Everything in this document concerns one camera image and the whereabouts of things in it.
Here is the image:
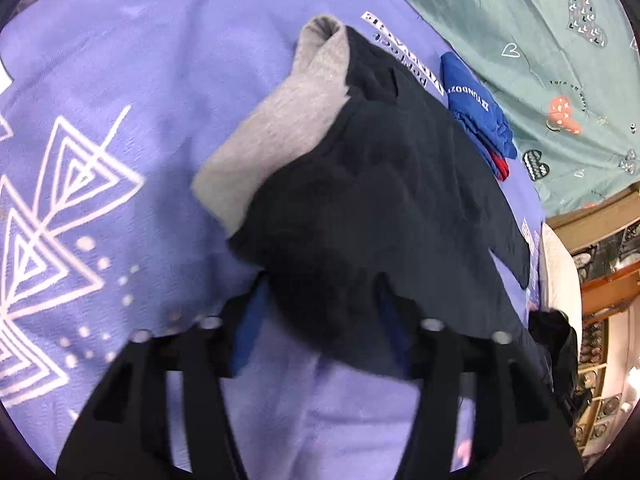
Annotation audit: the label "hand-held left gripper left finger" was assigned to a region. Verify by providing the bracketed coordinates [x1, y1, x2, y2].
[55, 274, 272, 480]

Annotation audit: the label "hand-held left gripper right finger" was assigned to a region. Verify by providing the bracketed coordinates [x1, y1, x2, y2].
[375, 280, 587, 480]

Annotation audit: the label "dark navy pants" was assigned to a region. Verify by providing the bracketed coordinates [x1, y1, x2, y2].
[227, 25, 551, 378]

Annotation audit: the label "grey pants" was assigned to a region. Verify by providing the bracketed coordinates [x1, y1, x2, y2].
[192, 14, 351, 238]

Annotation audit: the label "dark cloth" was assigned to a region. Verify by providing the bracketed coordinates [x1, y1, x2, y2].
[529, 310, 593, 426]

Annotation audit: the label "white pillow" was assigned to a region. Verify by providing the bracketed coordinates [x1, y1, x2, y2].
[542, 222, 583, 321]

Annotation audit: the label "folded red garment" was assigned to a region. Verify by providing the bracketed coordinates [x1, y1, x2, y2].
[490, 150, 511, 181]

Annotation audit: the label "wooden display cabinet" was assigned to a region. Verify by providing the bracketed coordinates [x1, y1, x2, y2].
[547, 185, 640, 461]

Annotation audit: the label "folded blue garment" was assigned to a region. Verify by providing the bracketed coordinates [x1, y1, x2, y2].
[440, 52, 518, 161]

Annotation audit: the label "purple printed bedsheet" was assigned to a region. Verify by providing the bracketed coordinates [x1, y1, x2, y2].
[0, 0, 548, 480]

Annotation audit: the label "teal heart-print sheet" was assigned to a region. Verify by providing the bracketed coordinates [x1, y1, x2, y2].
[372, 0, 640, 216]

